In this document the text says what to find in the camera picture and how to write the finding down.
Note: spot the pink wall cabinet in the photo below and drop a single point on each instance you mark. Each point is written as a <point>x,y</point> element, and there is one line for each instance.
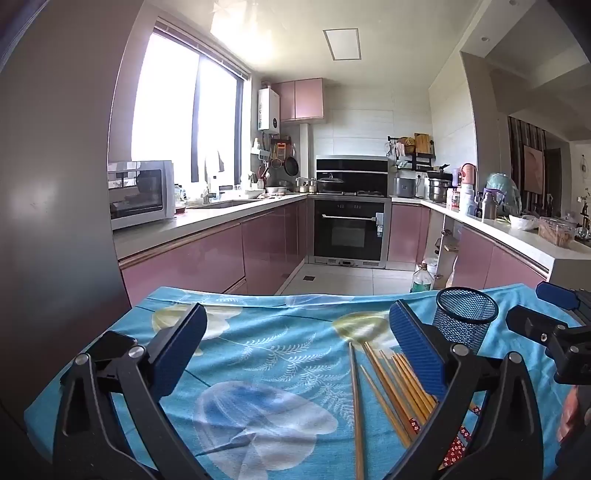
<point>300,99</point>

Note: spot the black wall rack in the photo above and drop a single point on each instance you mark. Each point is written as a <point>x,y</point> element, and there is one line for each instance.
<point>422,159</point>

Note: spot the framed wall picture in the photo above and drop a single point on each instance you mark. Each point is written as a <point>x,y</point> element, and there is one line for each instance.
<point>534,168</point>

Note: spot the pink peninsula base cabinets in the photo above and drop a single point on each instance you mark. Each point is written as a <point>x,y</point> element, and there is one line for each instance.
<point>498,263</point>

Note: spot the green bag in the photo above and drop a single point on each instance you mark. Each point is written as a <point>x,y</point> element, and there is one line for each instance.
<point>505,191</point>

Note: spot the ceiling light panel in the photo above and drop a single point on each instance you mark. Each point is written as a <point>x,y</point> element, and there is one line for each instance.
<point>342,44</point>

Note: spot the steel thermos bottle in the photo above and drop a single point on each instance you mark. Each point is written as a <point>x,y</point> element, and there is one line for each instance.
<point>488,205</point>

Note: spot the kitchen window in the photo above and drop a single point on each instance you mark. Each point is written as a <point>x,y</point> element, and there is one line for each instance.
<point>171,115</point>

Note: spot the white water heater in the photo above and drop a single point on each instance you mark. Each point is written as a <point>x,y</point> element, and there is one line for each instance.
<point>268,110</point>

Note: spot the blue floral tablecloth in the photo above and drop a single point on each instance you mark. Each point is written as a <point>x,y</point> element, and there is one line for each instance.
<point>277,369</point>

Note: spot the green plastic bottle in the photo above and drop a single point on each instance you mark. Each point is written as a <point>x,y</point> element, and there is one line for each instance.
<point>421,280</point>

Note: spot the steel stock pot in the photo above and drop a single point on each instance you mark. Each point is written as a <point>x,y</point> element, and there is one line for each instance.
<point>438,189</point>

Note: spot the white bowl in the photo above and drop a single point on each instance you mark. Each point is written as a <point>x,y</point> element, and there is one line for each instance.
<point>523,223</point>

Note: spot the black wok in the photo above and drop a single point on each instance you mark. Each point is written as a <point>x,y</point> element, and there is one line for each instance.
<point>330,184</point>

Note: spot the long pink base cabinets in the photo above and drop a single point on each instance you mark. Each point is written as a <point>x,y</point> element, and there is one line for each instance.
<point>207,249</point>

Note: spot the grey refrigerator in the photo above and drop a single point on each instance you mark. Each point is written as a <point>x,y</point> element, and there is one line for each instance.
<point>55,184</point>

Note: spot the black mesh utensil holder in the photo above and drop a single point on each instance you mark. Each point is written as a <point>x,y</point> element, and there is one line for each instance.
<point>466,318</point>

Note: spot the wooden chopstick red floral end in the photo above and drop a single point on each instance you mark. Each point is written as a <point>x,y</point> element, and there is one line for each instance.
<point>356,415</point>

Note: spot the narrow pink base cabinet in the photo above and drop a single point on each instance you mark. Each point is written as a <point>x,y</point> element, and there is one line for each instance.
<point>408,233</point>

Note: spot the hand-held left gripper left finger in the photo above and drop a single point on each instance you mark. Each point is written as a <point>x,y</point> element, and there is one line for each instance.
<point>182,350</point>

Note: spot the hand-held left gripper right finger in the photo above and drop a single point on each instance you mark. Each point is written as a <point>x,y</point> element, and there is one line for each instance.
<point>415,350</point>

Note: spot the bundle of wooden chopsticks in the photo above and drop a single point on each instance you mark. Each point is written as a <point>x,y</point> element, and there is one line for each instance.
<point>392,392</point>

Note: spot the pink kettle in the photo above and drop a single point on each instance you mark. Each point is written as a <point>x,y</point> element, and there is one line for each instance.
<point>468,173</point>

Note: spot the black range hood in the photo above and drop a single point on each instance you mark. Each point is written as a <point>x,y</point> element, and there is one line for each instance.
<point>351,166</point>

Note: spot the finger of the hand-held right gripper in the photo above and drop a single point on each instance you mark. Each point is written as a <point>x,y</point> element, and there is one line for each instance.
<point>531,323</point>
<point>558,296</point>

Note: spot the smartphone with orange case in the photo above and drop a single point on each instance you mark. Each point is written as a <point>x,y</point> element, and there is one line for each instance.
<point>111,342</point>

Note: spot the white microwave oven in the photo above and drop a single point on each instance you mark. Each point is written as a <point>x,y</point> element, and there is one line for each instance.
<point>138,194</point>

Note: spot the built-in oven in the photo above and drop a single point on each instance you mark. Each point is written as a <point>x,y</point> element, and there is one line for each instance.
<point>348,230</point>

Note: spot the person's right hand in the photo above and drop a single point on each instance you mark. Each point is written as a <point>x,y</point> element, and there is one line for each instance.
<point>577,415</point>

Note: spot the clear plastic food container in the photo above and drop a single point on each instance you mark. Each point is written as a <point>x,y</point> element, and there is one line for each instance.
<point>556,233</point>

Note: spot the silver countertop appliance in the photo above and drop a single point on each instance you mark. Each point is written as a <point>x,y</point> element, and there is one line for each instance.
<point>405,187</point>

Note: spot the sink faucet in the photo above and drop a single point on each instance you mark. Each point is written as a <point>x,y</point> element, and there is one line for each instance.
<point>211,191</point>

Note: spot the hanging frying pan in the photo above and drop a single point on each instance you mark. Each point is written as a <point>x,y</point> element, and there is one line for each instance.
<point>290,165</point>

